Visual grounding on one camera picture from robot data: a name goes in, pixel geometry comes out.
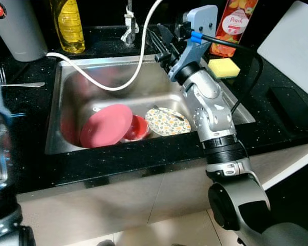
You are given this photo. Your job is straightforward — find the floral patterned plate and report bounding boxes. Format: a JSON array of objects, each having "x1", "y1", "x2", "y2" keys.
[{"x1": 145, "y1": 106, "x2": 192, "y2": 137}]

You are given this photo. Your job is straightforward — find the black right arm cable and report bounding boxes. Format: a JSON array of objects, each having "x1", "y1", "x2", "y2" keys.
[{"x1": 190, "y1": 32, "x2": 264, "y2": 114}]

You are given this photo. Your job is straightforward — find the dark lower cabinet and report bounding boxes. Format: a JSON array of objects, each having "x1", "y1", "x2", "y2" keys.
[{"x1": 261, "y1": 158, "x2": 308, "y2": 234}]

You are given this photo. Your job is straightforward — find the steel sink faucet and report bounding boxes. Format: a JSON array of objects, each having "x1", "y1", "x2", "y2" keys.
[{"x1": 120, "y1": 0, "x2": 141, "y2": 47}]

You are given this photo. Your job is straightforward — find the white cutting board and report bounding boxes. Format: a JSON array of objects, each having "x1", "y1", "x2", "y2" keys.
[{"x1": 256, "y1": 0, "x2": 308, "y2": 88}]

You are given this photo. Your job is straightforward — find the pink plate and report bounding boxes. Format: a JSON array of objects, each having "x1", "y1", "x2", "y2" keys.
[{"x1": 79, "y1": 104, "x2": 134, "y2": 149}]

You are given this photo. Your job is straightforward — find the grey thermos with red logo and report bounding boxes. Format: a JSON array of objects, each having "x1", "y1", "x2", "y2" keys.
[{"x1": 0, "y1": 0, "x2": 48, "y2": 63}]

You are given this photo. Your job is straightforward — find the white flexible hose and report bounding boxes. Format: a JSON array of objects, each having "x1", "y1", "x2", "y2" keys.
[{"x1": 46, "y1": 0, "x2": 165, "y2": 92}]

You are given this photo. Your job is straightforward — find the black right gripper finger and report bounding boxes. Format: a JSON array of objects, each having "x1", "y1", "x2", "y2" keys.
[
  {"x1": 157, "y1": 23, "x2": 176, "y2": 43},
  {"x1": 146, "y1": 28, "x2": 167, "y2": 53}
]

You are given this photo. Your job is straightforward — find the red peach juice carton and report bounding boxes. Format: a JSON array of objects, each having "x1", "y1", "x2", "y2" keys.
[{"x1": 210, "y1": 0, "x2": 259, "y2": 58}]

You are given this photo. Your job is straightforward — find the yellow sponge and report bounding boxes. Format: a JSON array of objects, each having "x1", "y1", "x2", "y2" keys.
[{"x1": 207, "y1": 57, "x2": 241, "y2": 79}]

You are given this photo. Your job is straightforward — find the yellow dish soap bottle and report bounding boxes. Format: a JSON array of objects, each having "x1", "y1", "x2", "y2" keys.
[{"x1": 50, "y1": 0, "x2": 87, "y2": 55}]

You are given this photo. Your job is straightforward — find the steel fork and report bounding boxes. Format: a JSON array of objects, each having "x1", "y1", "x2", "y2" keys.
[{"x1": 0, "y1": 64, "x2": 46, "y2": 89}]

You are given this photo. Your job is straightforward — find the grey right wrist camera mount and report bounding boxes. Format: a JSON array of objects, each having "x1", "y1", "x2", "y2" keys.
[{"x1": 168, "y1": 5, "x2": 219, "y2": 83}]

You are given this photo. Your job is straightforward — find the red bowl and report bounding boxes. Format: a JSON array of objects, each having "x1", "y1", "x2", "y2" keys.
[{"x1": 124, "y1": 115, "x2": 150, "y2": 142}]

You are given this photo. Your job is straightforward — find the stainless steel sink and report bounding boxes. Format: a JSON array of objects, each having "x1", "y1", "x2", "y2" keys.
[{"x1": 44, "y1": 51, "x2": 257, "y2": 156}]

